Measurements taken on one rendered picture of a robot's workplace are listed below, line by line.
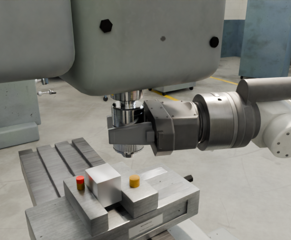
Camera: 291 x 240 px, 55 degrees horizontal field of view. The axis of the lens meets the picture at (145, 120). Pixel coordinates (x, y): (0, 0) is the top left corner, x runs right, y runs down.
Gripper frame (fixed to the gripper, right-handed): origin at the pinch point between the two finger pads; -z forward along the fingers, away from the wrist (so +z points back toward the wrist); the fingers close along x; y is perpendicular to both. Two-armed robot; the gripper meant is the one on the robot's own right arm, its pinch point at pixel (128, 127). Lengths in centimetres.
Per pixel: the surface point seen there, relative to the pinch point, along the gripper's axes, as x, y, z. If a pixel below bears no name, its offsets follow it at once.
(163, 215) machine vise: -8.7, 24.5, 7.7
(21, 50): 16.4, -13.4, -9.0
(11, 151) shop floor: -249, 122, -103
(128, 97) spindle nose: 2.4, -5.3, -0.1
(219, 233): -26, 49, 30
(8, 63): 16.7, -12.5, -9.9
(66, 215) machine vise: -8.6, 21.4, -12.0
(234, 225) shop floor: -105, 124, 82
